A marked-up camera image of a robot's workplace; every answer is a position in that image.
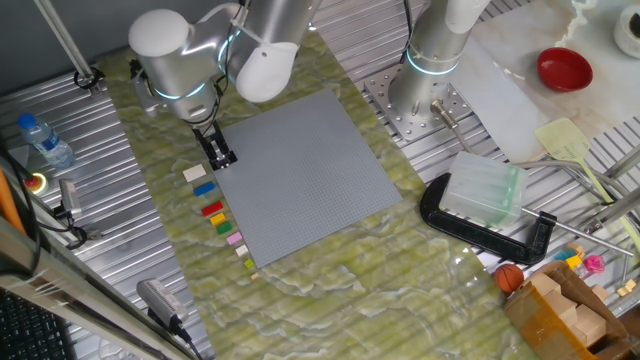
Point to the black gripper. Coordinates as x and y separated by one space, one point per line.
209 132

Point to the black Lego plate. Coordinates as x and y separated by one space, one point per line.
223 163

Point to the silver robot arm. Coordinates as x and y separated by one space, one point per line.
170 55

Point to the white Lego plate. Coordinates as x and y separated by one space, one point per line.
194 173

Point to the long blue Lego brick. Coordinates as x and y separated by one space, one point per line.
204 188

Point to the long red Lego brick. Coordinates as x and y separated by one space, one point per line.
212 208

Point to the yellow Lego brick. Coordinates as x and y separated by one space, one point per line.
218 219

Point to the pink Lego brick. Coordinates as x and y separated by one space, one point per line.
234 238

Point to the grey Lego baseplate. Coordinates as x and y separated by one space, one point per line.
310 185

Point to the small white Lego brick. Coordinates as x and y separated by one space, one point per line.
242 250

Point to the lime green Lego brick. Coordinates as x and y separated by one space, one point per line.
249 263

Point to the clear water bottle blue cap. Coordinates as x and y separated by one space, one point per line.
47 142

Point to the red emergency stop button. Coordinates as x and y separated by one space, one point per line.
34 183

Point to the silver tripod pole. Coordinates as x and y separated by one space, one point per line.
65 45

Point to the green marble pattern mat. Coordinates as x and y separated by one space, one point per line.
350 300

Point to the orange pole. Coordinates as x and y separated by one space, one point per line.
9 205

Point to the black keyboard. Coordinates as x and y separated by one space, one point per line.
27 330

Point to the translucent plastic container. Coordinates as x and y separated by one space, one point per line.
482 190

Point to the black C-clamp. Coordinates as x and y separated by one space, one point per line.
480 237

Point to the translucent plastic sheet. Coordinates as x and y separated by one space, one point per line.
500 115

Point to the toy basketball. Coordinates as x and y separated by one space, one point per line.
508 278

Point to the white marble pattern sheet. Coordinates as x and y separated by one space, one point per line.
530 25

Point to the red bowl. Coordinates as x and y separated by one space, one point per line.
565 70

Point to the small teal block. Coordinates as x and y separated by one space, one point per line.
564 255

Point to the cardboard box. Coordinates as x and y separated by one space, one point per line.
535 325

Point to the small yellow block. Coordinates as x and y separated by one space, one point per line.
574 261

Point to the pink plastic toy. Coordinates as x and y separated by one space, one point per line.
594 264

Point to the silver metal stand legs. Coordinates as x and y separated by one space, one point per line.
617 200

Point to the white cup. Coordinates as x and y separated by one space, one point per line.
622 40

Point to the small tan wooden block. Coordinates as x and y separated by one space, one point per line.
627 287

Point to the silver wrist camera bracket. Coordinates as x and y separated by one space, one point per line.
145 97

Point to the silver depth camera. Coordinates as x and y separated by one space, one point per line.
70 196
160 297

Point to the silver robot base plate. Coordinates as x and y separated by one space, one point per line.
400 115

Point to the metal frame bar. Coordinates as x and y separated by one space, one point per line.
75 300

